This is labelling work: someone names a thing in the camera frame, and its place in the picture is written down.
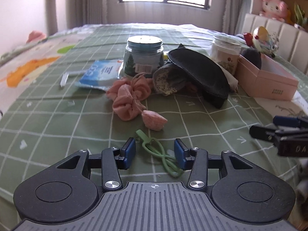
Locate pink cardboard box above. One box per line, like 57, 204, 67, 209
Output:
235, 54, 299, 101

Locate green grid bed sheet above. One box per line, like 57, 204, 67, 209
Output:
0, 23, 308, 231

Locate cream padded headboard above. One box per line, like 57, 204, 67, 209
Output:
234, 13, 308, 72

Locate dark round plush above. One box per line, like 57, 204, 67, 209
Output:
241, 48, 262, 69

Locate blue white tissue pack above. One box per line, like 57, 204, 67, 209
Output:
75, 59, 123, 92

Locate colourful toy figure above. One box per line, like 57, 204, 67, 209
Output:
243, 26, 279, 58

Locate white pen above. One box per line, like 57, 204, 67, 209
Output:
59, 70, 86, 88

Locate clear jar with flower label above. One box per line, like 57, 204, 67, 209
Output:
210, 34, 241, 75

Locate potted green plant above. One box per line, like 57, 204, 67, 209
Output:
293, 2, 307, 31

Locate green lidded glass jar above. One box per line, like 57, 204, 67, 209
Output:
124, 35, 164, 78

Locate pink plush toy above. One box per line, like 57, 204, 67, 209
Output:
259, 0, 290, 23

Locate cartoon print blanket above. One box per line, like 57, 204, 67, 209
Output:
1, 26, 95, 117

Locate right grey curtain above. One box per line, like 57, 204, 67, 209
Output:
222, 0, 242, 34

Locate grey curtain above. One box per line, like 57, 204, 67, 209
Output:
222, 0, 242, 34
45, 0, 108, 35

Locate pink cushion far corner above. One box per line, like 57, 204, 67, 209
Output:
26, 30, 47, 43

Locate left grey curtain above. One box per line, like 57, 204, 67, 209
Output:
45, 0, 108, 35

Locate green silicone strap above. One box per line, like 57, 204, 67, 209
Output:
135, 129, 183, 178

